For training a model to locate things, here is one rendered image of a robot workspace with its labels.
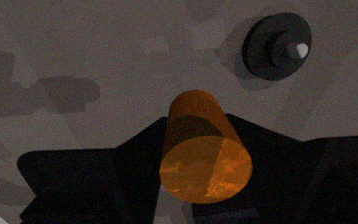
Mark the orange knob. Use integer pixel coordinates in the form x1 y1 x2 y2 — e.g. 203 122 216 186
159 90 253 204

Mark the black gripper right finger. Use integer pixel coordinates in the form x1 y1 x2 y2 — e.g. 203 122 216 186
225 113 358 224

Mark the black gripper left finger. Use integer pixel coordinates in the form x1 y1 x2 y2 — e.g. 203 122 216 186
17 117 168 224

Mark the black round pedestal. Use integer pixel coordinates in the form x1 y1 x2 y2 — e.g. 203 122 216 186
242 12 312 82

